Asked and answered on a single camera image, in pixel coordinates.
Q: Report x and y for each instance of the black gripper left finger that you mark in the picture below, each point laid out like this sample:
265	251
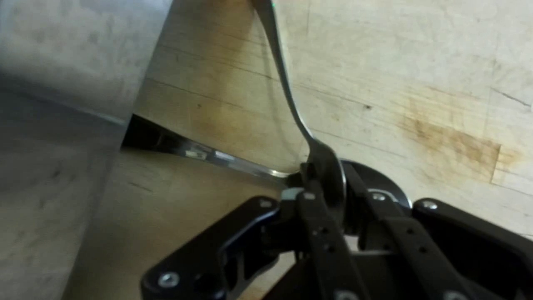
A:
337	276

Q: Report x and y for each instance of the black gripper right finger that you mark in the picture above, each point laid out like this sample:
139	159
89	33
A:
379	214

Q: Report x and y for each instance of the silver spoon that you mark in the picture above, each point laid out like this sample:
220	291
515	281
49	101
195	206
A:
292	101
144	134

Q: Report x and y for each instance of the silver spoon on table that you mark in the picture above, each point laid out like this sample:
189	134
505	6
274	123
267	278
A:
144	134

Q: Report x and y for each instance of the steel dish rack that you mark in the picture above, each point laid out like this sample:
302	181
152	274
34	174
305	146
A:
70	73

